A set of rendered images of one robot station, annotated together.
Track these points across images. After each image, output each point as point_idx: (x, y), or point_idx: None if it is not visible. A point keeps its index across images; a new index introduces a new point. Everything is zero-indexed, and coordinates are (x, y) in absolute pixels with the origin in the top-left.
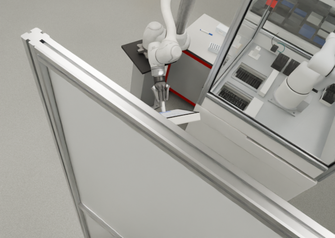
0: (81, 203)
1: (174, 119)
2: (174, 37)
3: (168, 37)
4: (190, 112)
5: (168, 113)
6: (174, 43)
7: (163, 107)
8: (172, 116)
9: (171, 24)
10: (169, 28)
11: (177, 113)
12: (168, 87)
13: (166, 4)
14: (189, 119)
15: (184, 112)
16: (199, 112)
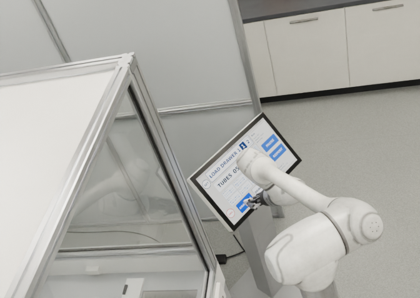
0: (250, 98)
1: (212, 157)
2: (259, 165)
3: (267, 162)
4: (202, 180)
5: (235, 192)
6: (249, 152)
7: (247, 199)
8: (218, 162)
9: (275, 170)
10: (273, 166)
11: (218, 180)
12: (253, 203)
13: (315, 194)
14: (197, 169)
15: (210, 183)
16: (189, 178)
